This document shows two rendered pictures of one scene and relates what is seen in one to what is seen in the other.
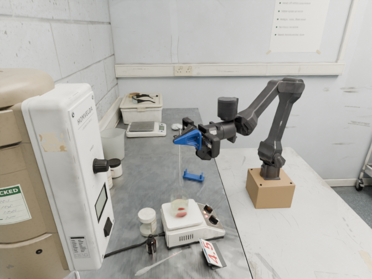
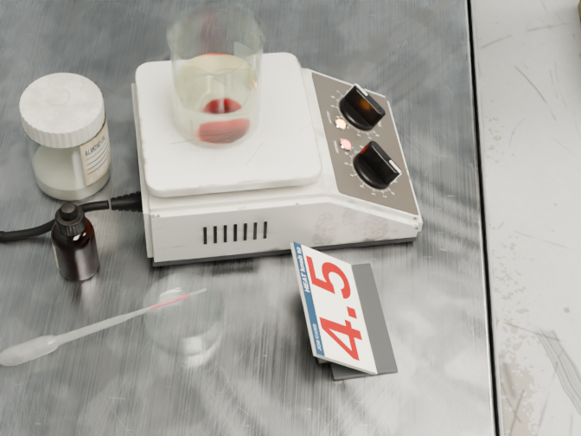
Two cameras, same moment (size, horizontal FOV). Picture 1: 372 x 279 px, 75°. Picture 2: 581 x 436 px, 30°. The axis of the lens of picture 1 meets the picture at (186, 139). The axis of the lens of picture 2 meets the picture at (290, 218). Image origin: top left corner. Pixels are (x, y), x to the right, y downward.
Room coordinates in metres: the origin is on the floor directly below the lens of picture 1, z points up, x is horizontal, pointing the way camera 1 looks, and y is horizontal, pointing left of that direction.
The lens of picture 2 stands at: (0.13, -0.06, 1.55)
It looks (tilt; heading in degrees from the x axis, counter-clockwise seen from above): 53 degrees down; 2
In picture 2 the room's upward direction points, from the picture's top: 5 degrees clockwise
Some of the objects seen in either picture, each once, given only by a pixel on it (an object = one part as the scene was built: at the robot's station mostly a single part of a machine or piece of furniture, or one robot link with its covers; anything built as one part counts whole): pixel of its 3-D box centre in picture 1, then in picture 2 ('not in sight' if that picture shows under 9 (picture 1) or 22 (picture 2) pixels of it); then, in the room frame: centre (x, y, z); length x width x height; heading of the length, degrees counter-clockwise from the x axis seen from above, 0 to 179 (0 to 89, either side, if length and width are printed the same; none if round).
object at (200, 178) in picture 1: (193, 174); not in sight; (0.97, -0.04, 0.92); 0.10 x 0.03 x 0.04; 69
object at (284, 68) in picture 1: (231, 69); not in sight; (2.05, -0.38, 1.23); 1.90 x 0.06 x 0.10; 93
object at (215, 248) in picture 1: (212, 251); (343, 306); (0.53, -0.08, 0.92); 0.09 x 0.06 x 0.04; 16
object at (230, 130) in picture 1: (227, 129); not in sight; (0.72, -0.13, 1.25); 0.07 x 0.06 x 0.09; 118
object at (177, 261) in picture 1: (176, 257); (183, 312); (0.52, 0.03, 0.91); 0.06 x 0.06 x 0.02
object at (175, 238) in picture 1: (189, 221); (260, 157); (0.64, -0.01, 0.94); 0.22 x 0.13 x 0.08; 105
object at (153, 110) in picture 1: (143, 107); not in sight; (1.83, 0.34, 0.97); 0.37 x 0.31 x 0.14; 6
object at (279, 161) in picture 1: (272, 156); not in sight; (0.83, -0.34, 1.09); 0.09 x 0.07 x 0.06; 31
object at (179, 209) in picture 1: (179, 204); (216, 82); (0.63, 0.02, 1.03); 0.07 x 0.06 x 0.08; 11
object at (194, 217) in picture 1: (181, 213); (226, 121); (0.63, 0.01, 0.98); 0.12 x 0.12 x 0.01; 15
